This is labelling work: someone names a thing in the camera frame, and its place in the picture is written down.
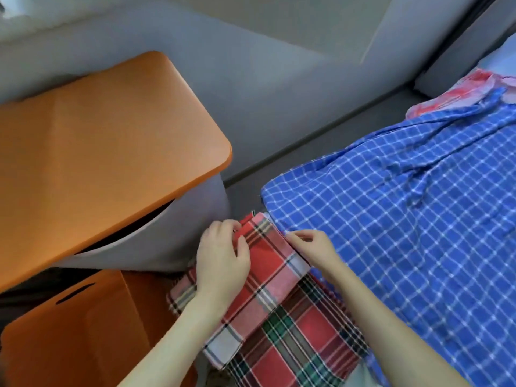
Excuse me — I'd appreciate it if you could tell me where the person's right hand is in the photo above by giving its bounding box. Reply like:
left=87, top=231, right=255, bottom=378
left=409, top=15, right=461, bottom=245
left=284, top=228, right=350, bottom=282

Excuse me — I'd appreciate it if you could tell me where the person's left hand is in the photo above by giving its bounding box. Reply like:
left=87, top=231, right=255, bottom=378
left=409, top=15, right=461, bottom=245
left=194, top=219, right=253, bottom=313

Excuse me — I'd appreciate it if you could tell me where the red white plaid cloth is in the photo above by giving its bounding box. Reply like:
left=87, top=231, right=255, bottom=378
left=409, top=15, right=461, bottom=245
left=167, top=211, right=312, bottom=371

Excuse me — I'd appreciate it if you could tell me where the red green plaid cloth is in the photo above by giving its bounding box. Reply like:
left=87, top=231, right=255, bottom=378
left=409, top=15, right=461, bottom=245
left=221, top=270, right=370, bottom=387

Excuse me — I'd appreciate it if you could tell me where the blue checked cloth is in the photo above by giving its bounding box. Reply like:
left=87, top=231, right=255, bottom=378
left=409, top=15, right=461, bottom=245
left=260, top=84, right=516, bottom=387

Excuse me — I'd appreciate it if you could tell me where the orange plastic storage bin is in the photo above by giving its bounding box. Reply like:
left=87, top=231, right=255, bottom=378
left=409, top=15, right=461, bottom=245
left=0, top=268, right=199, bottom=387

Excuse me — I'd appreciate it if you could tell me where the person's right forearm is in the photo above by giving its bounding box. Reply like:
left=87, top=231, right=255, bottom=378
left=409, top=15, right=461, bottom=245
left=326, top=266, right=472, bottom=387

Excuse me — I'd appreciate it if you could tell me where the person's left forearm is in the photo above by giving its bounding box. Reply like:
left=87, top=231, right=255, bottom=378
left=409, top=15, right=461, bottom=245
left=117, top=292, right=233, bottom=387

